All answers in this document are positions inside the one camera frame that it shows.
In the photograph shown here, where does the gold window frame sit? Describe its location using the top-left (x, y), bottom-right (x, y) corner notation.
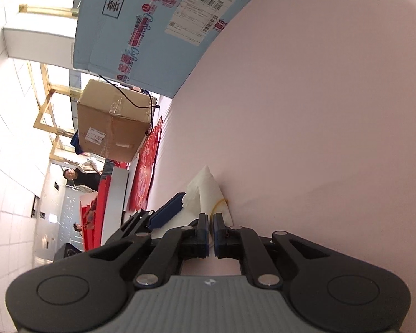
top-left (19, 4), bottom-right (84, 162)

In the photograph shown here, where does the white cloth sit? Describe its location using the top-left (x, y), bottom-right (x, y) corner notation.
top-left (182, 165), bottom-right (234, 228)

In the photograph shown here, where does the red patterned cloth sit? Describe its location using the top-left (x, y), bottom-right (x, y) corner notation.
top-left (128, 116), bottom-right (163, 213)

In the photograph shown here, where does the black cable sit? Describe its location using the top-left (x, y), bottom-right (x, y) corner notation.
top-left (99, 73), bottom-right (160, 109)

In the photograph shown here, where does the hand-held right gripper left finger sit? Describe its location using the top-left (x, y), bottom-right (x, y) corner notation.
top-left (78, 213), bottom-right (209, 288)

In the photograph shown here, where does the red printed banner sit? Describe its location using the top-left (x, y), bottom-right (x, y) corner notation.
top-left (79, 177), bottom-right (113, 251)

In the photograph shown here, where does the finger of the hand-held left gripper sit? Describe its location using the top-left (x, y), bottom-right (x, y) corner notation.
top-left (119, 192), bottom-right (186, 239)

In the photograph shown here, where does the blue printed carton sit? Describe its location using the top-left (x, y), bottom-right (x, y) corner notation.
top-left (73, 0), bottom-right (276, 98)

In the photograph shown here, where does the taped brown cardboard box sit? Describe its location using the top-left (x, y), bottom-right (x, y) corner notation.
top-left (77, 79), bottom-right (152, 162)

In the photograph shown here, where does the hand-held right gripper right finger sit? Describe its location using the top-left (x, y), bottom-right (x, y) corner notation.
top-left (211, 213), bottom-right (360, 288)

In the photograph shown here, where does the white counter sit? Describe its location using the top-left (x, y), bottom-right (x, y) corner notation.
top-left (100, 166), bottom-right (130, 224)

